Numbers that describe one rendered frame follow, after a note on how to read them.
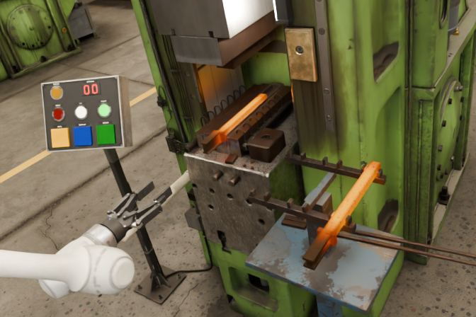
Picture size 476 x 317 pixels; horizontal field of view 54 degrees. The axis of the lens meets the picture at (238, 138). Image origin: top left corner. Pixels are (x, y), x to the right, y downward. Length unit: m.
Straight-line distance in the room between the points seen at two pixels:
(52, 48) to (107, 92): 4.65
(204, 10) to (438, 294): 1.64
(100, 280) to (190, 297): 1.38
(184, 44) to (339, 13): 0.51
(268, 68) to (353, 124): 0.62
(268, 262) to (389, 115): 0.80
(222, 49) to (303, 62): 0.26
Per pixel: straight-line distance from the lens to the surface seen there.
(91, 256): 1.14
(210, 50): 1.51
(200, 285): 2.51
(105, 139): 1.87
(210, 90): 1.89
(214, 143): 1.64
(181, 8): 1.52
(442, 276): 2.47
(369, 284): 1.40
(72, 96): 1.94
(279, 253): 1.50
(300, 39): 1.46
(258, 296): 2.19
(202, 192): 1.83
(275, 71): 2.02
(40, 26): 6.36
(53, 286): 1.28
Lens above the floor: 1.83
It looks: 31 degrees down
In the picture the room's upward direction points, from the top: 12 degrees counter-clockwise
